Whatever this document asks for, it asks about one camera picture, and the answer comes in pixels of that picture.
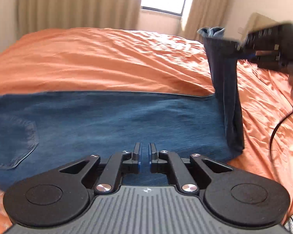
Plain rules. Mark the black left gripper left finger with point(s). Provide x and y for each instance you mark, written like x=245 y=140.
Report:
x=60 y=195

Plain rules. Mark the beige curtain left panel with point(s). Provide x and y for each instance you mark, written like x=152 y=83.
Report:
x=36 y=15

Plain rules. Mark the blue denim jeans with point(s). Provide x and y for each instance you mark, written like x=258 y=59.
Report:
x=39 y=132

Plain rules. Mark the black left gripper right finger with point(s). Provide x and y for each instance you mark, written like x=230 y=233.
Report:
x=234 y=196

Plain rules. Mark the beige headboard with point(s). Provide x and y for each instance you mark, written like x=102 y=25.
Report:
x=255 y=22

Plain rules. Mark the orange bed sheet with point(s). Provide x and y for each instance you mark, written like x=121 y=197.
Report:
x=106 y=59

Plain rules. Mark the beige curtain panel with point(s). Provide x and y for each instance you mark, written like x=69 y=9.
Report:
x=36 y=15
x=201 y=13

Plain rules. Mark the beige curtain right panel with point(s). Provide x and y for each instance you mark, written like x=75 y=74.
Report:
x=201 y=13

